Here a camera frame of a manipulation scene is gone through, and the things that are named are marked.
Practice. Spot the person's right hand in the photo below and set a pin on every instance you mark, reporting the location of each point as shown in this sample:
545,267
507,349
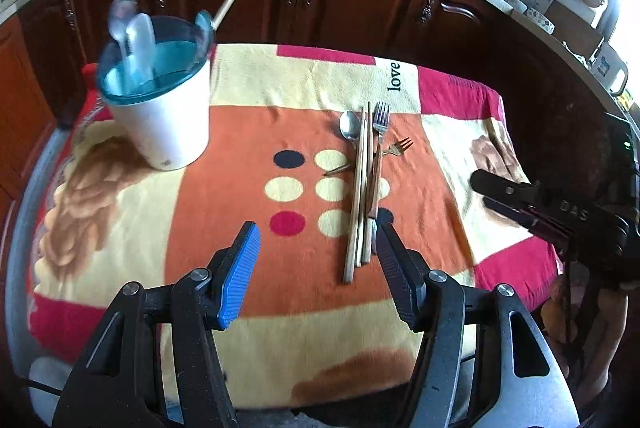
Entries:
556,313

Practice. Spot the printed blanket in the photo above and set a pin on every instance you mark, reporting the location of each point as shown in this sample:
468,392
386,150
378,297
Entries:
300,308

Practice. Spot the person's right forearm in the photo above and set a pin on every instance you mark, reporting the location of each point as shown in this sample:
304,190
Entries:
610,333

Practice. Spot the patterned bowl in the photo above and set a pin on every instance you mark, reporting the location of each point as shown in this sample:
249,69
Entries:
542,20

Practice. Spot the window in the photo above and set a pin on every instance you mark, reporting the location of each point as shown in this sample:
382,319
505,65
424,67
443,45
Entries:
622,2

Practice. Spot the plain white bowl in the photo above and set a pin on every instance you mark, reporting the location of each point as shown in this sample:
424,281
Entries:
515,2

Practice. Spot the small gold fork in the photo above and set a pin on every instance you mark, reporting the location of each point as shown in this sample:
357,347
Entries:
398,147

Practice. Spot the white electric kettle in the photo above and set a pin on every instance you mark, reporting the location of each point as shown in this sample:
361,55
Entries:
607,70

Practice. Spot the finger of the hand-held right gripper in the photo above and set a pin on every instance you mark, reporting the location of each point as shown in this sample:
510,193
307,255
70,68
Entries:
520,215
500,190

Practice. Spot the white rag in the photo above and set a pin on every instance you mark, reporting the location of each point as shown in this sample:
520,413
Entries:
575,52

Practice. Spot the large metal fork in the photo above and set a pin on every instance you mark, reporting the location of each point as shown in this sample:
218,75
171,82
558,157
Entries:
381,117

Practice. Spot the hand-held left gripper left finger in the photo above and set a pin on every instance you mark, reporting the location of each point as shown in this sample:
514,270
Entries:
240,278

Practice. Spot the white utensil holder teal rim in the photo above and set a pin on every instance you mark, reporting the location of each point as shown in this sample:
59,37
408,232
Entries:
160,107

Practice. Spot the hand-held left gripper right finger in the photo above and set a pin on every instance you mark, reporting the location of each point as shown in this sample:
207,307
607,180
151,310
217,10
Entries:
400,278

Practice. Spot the wooden cutting board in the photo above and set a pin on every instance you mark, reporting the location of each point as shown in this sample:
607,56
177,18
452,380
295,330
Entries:
570,27

